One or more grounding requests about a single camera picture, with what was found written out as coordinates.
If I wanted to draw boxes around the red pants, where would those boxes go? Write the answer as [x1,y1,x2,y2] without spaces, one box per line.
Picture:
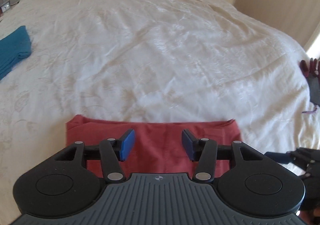
[66,115,241,176]

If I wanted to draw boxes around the dark clothes pile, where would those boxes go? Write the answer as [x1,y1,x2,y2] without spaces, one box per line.
[299,59,319,114]

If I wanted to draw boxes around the cream floral bedspread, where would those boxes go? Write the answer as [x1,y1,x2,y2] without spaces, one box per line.
[1,0,319,224]

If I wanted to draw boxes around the teal folded cloth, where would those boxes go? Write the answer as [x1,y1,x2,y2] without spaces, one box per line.
[0,25,31,80]

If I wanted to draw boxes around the small alarm clock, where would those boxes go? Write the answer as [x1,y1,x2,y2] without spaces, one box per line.
[1,1,11,13]

